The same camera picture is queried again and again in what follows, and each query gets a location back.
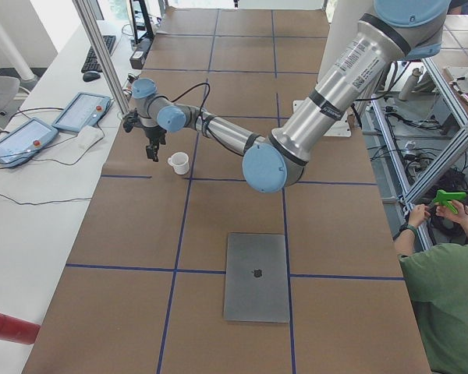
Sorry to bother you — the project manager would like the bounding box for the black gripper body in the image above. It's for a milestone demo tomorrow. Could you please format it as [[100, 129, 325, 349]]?
[[144, 126, 167, 147]]

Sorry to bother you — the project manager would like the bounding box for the white plastic cup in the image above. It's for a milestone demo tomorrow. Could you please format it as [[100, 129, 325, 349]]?
[[167, 152, 190, 175]]

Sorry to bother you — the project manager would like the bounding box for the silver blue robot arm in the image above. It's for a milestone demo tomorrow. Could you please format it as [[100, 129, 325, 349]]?
[[122, 1, 449, 193]]

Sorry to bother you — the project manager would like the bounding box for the white crumpled cloth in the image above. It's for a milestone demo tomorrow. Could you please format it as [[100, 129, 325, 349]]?
[[76, 126, 104, 150]]

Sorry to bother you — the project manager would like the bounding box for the far blue teach pendant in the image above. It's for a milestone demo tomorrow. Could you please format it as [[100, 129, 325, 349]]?
[[52, 92, 112, 132]]

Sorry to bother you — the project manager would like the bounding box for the blue teach pendant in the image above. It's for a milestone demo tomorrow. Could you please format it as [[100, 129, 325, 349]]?
[[52, 92, 112, 132], [0, 118, 59, 168]]

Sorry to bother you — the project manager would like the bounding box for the black box device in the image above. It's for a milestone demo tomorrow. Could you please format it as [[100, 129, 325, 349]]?
[[129, 38, 152, 70]]

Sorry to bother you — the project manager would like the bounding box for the black computer mouse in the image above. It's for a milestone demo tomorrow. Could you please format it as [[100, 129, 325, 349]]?
[[82, 71, 101, 83]]

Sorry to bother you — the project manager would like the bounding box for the black keyboard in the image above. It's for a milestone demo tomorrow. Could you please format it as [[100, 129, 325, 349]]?
[[80, 34, 118, 74]]

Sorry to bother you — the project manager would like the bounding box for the near blue teach pendant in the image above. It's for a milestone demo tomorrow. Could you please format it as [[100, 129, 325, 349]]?
[[0, 118, 59, 168]]

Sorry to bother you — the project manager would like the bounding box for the red cylinder bottle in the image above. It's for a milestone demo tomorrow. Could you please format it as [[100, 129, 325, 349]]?
[[0, 313, 41, 345]]

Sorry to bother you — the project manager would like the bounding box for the green hand tool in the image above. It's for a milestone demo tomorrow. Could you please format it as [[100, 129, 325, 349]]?
[[429, 189, 467, 214]]

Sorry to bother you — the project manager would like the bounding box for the person in green shirt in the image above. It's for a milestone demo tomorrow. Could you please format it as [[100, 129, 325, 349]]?
[[394, 194, 468, 373]]

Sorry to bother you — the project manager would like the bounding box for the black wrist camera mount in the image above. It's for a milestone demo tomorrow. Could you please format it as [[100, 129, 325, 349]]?
[[122, 109, 140, 133]]

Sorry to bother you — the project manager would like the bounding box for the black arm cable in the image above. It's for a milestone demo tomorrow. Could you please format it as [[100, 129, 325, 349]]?
[[171, 79, 266, 153]]

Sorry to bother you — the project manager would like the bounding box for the aluminium frame post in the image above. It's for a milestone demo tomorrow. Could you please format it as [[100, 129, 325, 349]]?
[[73, 0, 129, 117]]

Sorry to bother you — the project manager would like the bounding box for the white pedestal column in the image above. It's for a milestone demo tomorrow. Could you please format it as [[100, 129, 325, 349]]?
[[292, 0, 375, 138]]

